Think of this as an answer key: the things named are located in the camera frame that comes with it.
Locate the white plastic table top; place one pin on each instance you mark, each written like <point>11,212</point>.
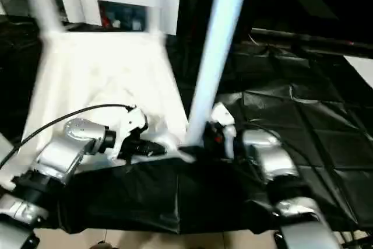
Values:
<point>102,71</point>

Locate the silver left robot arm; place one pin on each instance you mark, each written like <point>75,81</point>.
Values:
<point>75,135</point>

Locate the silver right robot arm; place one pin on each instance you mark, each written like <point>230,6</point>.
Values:
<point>271,155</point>

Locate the black plastic sheet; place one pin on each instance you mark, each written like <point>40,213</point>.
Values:
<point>291,115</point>

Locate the small white jar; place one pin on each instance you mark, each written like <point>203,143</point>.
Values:
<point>117,24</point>

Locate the red bottle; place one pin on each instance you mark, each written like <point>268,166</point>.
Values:
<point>105,20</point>

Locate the long black pole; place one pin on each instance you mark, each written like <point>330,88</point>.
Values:
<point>306,37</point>

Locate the white flat board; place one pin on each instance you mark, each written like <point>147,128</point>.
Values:
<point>361,68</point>

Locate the black stand leg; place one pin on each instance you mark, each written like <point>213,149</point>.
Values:
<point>358,243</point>

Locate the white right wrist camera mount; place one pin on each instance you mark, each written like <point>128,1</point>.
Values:
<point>225,117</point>

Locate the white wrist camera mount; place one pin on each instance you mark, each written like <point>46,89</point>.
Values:
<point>131,120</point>
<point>225,117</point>

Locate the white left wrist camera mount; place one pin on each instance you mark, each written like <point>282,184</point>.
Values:
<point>131,120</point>

